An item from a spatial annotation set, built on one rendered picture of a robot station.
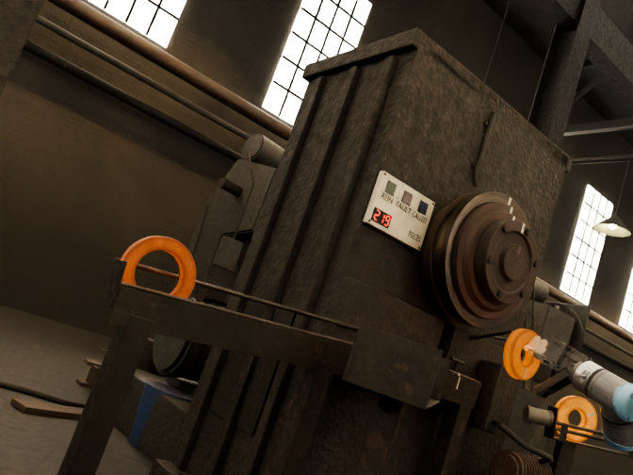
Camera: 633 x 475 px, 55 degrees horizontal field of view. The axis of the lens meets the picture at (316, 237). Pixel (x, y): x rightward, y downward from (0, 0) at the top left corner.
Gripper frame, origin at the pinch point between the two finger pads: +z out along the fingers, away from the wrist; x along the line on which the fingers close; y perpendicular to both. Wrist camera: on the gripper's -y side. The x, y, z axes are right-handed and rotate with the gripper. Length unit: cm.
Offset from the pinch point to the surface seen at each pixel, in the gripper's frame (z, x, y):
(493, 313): 21.7, -5.9, 4.2
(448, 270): 25.1, 19.0, 9.5
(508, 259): 19.2, 3.9, 22.1
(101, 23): 601, 65, 63
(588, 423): -2, -49, -14
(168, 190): 637, -99, -73
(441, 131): 53, 27, 51
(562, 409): 3.0, -39.8, -13.5
